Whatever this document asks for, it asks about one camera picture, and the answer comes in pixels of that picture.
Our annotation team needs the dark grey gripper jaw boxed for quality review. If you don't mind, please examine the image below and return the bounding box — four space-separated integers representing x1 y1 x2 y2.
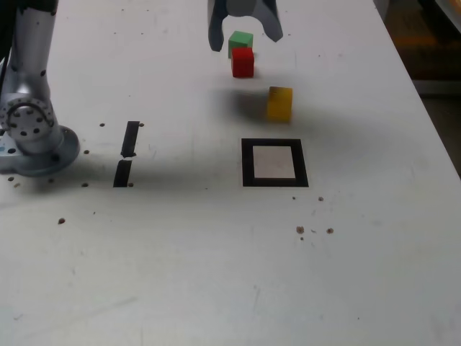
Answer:
207 0 232 53

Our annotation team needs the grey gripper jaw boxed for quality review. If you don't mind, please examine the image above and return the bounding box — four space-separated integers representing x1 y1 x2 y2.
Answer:
225 0 285 43

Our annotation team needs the green cube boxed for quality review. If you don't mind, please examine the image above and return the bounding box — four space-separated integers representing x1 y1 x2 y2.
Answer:
228 30 254 59

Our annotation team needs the red cube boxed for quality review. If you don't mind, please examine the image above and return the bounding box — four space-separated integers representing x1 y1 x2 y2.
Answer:
230 48 256 79

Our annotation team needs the yellow cube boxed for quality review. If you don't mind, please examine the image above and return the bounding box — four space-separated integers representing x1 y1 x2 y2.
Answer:
267 86 294 122

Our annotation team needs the black tape square outline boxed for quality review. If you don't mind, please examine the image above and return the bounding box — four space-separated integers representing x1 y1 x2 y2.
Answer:
241 138 310 188

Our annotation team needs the black tape strip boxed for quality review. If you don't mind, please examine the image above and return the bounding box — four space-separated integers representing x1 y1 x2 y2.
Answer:
112 120 140 188

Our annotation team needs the brown wooden furniture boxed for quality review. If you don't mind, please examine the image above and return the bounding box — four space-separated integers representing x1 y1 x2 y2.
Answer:
374 0 461 95

